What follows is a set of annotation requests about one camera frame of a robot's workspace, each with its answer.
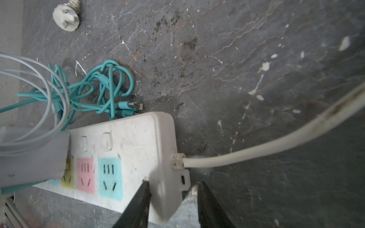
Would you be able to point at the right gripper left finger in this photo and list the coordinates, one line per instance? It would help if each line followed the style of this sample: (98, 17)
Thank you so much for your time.
(136, 213)

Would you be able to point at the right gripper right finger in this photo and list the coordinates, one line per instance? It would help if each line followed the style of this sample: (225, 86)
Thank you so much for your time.
(210, 213)

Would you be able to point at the white multicolour power strip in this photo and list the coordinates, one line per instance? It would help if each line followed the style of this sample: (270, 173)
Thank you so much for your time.
(109, 161)

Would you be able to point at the white charger cube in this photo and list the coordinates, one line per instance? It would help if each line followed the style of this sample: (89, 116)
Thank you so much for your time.
(41, 164)

